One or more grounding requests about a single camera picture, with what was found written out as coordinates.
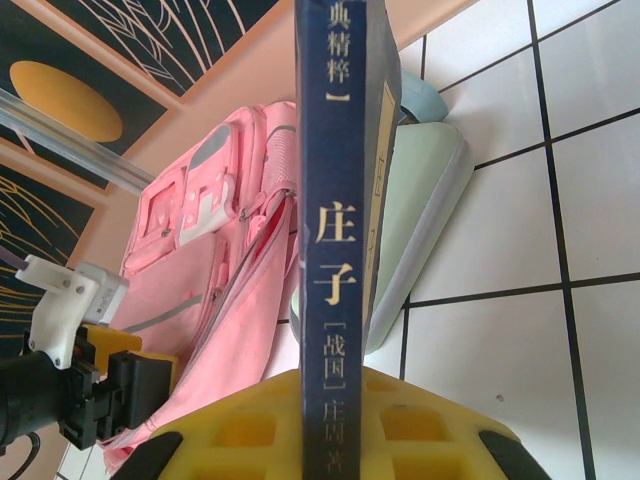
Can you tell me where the mint green pencil case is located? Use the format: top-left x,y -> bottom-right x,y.
289,122 -> 471,356

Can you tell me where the aluminium frame post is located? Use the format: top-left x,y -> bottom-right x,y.
0,87 -> 156,194

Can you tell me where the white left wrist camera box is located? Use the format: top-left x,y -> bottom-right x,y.
14,253 -> 130,371

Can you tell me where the dark blue paperback book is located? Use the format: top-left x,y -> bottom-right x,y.
294,0 -> 402,480

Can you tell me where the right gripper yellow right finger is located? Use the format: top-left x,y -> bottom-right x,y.
360,367 -> 554,480

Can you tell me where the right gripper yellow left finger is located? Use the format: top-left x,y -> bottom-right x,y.
107,369 -> 306,480

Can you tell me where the pink backpack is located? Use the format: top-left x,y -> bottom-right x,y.
102,99 -> 301,476

